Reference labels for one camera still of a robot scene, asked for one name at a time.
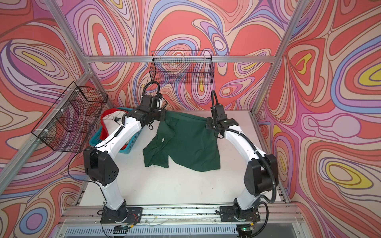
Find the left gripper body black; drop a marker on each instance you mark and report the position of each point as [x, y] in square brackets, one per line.
[157, 115]

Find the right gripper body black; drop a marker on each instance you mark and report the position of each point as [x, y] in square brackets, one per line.
[210, 123]

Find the green t shirt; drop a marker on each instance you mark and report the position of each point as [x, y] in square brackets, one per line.
[185, 139]

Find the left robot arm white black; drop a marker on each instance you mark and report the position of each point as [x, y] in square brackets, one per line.
[99, 160]

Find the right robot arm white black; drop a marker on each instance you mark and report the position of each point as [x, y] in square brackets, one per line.
[261, 173]

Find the red t shirt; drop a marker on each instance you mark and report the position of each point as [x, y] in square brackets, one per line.
[107, 119]

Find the black wire basket back wall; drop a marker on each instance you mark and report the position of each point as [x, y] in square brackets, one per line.
[176, 67]

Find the black wire basket wall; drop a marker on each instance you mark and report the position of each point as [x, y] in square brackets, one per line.
[72, 121]
[176, 67]

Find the black wire basket left wall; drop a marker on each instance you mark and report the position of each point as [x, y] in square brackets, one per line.
[72, 121]

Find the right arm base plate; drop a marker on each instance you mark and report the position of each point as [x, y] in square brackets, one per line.
[235, 214]

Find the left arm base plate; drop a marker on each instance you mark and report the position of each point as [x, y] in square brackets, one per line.
[129, 215]

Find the aluminium mounting rail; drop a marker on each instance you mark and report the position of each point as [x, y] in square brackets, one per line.
[281, 220]

